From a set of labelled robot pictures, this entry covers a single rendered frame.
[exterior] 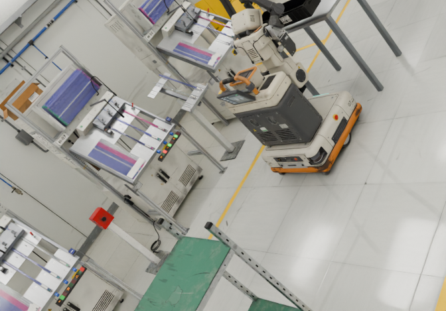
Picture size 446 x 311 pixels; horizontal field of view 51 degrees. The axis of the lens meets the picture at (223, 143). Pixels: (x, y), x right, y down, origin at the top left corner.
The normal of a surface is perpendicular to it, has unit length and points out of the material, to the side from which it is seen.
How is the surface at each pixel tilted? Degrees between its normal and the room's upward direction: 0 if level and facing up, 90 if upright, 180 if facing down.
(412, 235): 0
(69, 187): 90
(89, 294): 90
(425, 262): 0
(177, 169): 90
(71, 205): 90
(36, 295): 47
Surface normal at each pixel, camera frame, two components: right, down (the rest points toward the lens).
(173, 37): -0.06, -0.53
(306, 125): 0.56, -0.06
